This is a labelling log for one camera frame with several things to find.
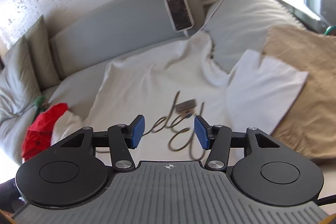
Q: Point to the beige t-shirt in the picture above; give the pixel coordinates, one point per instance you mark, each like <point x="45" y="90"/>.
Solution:
<point x="258" y="92"/>

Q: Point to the grey side cushion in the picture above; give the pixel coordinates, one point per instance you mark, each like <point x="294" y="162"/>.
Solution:
<point x="238" y="25"/>

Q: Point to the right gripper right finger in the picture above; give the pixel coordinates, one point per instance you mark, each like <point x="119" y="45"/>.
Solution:
<point x="216" y="139"/>

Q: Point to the green plush toy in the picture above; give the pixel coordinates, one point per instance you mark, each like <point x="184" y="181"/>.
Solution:
<point x="41" y="104"/>

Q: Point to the white smartphone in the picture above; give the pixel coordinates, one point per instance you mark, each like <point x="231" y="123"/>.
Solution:
<point x="179" y="14"/>

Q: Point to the tan pillow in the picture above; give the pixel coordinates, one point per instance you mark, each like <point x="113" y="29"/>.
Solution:
<point x="309" y="125"/>

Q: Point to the light green cushion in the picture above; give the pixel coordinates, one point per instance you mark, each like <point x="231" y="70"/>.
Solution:
<point x="19" y="85"/>

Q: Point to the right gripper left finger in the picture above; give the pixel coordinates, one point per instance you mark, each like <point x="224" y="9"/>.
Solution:
<point x="122" y="138"/>

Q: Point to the olive back cushion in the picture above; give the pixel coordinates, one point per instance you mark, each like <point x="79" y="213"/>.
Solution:
<point x="38" y="40"/>

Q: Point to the red garment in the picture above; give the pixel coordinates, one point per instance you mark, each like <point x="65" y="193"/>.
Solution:
<point x="38" y="135"/>

